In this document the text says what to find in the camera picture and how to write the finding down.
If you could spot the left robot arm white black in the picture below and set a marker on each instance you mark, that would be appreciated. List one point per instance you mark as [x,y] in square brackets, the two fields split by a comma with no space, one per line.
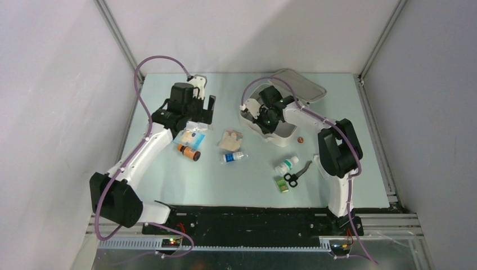
[113,193]

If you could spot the white bottle green label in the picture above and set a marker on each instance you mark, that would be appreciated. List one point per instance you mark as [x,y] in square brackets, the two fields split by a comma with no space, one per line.
[286,166]

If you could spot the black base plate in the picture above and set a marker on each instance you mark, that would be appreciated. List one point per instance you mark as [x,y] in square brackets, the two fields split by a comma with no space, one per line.
[248,227]

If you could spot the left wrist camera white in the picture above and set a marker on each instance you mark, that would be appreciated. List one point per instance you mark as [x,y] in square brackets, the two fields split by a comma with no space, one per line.
[199,83]

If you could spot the brown medicine bottle orange cap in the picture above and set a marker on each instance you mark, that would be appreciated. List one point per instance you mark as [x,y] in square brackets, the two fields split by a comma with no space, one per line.
[189,152]

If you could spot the black handled scissors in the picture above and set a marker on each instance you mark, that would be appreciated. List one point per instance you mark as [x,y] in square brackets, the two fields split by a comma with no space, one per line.
[292,179]

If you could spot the blue cotton swab packet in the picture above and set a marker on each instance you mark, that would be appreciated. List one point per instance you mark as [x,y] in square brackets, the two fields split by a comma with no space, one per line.
[189,138]

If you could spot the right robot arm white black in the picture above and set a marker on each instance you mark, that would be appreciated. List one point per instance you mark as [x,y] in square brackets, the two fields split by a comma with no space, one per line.
[339,152]

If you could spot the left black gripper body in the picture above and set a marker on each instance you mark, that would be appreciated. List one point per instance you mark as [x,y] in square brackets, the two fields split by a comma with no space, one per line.
[197,104]

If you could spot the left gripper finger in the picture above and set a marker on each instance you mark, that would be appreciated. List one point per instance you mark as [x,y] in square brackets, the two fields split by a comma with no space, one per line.
[211,104]
[201,115]

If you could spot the aluminium frame rail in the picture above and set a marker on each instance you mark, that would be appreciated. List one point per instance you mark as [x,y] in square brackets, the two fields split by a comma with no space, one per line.
[394,222]

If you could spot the bag of latex gloves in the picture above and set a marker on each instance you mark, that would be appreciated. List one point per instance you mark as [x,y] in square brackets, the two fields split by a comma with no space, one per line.
[231,140]

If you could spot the white medicine kit case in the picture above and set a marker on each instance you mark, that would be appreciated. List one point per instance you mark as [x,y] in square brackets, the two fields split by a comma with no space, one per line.
[305,92]

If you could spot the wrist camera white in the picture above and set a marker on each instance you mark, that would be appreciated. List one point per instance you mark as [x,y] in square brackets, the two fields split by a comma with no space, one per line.
[199,83]
[251,109]

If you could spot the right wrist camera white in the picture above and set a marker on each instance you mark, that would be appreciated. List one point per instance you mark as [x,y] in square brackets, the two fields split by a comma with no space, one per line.
[251,109]

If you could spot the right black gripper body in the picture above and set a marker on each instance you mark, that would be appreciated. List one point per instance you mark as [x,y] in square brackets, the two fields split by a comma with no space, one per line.
[265,121]

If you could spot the small green box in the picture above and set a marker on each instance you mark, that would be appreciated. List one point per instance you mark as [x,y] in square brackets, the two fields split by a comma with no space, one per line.
[281,184]

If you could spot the blue white bandage roll packet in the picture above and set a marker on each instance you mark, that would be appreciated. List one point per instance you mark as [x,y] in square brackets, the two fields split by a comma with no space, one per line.
[232,157]

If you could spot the clear bag of pads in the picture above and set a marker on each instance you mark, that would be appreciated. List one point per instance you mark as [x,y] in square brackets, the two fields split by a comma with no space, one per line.
[198,126]

